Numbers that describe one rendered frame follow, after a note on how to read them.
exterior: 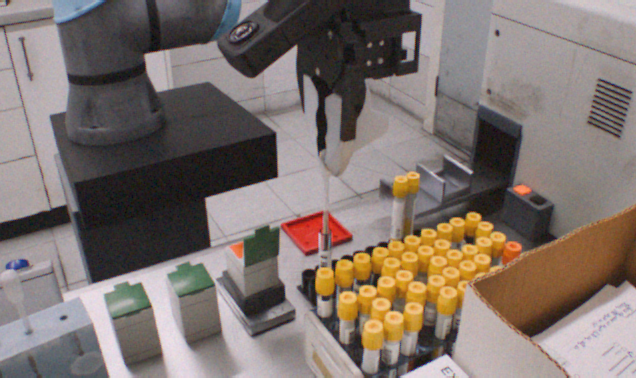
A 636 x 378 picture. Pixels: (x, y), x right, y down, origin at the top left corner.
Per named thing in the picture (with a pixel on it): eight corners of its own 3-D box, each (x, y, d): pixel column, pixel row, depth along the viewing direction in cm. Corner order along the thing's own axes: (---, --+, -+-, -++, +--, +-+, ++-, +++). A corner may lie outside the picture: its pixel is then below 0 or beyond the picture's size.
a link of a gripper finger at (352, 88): (366, 144, 49) (367, 42, 45) (350, 149, 49) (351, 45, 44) (336, 125, 53) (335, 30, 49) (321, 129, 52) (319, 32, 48)
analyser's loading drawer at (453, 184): (490, 167, 86) (495, 136, 84) (522, 187, 81) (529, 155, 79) (378, 204, 78) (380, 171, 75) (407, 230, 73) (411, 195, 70)
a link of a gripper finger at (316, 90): (371, 158, 58) (377, 70, 53) (318, 174, 55) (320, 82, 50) (353, 145, 60) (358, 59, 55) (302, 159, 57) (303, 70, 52)
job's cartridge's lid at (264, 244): (277, 218, 57) (280, 221, 57) (276, 253, 60) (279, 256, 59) (241, 230, 55) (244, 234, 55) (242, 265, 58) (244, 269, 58)
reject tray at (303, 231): (325, 214, 79) (326, 209, 79) (352, 240, 74) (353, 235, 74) (280, 228, 77) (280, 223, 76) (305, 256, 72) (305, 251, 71)
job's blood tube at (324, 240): (327, 300, 64) (327, 226, 59) (333, 307, 63) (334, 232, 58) (316, 304, 64) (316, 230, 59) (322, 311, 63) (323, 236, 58)
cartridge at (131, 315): (150, 324, 61) (139, 276, 58) (163, 353, 58) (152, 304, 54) (114, 336, 60) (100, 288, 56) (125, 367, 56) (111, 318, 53)
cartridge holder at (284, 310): (258, 272, 69) (256, 248, 67) (296, 318, 62) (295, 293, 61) (216, 287, 67) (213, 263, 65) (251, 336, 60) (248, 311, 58)
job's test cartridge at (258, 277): (260, 275, 66) (257, 230, 63) (280, 299, 63) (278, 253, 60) (228, 287, 65) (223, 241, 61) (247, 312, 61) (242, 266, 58)
